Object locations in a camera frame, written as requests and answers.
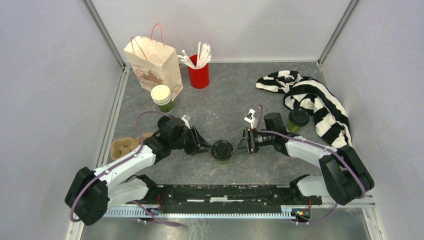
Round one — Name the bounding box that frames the black white striped cloth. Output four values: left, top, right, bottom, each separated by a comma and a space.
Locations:
255, 70, 353, 148

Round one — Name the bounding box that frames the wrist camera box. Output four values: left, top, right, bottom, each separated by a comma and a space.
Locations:
244, 108, 258, 129
180, 114, 191, 129

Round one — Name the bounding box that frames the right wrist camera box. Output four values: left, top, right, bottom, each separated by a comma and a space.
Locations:
244, 108, 258, 129

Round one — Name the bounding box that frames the brown paper takeout bag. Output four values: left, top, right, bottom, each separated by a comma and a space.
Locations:
123, 32, 184, 100

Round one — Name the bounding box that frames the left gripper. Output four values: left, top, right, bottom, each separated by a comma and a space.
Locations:
171, 126, 213, 157

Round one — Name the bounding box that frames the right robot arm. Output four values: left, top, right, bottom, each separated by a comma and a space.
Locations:
231, 112, 375, 206

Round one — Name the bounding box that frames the black plastic cup lid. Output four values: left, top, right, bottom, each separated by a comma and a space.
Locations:
288, 107, 310, 127

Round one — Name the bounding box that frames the stack of paper cups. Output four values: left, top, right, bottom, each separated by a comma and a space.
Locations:
150, 84, 173, 113

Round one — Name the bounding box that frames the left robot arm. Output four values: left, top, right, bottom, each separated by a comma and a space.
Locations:
64, 115, 212, 226

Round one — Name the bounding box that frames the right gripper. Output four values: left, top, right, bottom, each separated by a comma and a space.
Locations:
231, 127, 274, 156

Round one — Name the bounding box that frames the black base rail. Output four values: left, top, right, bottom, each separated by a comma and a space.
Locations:
138, 184, 323, 214

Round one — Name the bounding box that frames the stack of black lids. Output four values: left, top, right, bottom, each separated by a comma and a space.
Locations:
157, 116, 171, 130

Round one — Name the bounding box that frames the green paper coffee cup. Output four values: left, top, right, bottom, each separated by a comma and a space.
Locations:
286, 107, 310, 133

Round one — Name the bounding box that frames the red cup holder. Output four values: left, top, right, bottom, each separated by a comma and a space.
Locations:
187, 63, 210, 89

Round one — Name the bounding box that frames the cardboard cup carrier tray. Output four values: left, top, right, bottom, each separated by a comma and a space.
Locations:
110, 132, 153, 162

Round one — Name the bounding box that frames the white wrapped straws bundle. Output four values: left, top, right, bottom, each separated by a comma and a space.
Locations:
177, 42, 212, 70

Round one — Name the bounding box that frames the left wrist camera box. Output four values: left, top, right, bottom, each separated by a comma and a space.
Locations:
180, 114, 191, 129

